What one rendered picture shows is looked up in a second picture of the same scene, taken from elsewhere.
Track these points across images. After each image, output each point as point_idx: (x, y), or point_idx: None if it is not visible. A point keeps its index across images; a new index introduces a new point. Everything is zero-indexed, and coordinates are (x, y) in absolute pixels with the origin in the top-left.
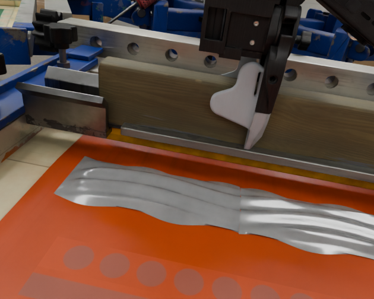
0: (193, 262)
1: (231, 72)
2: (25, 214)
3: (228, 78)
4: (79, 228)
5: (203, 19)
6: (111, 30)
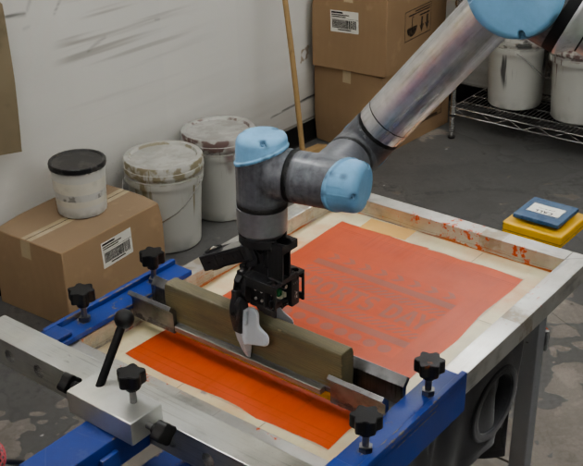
0: (333, 336)
1: (261, 328)
2: (407, 370)
3: (271, 322)
4: (380, 359)
5: (303, 284)
6: (296, 458)
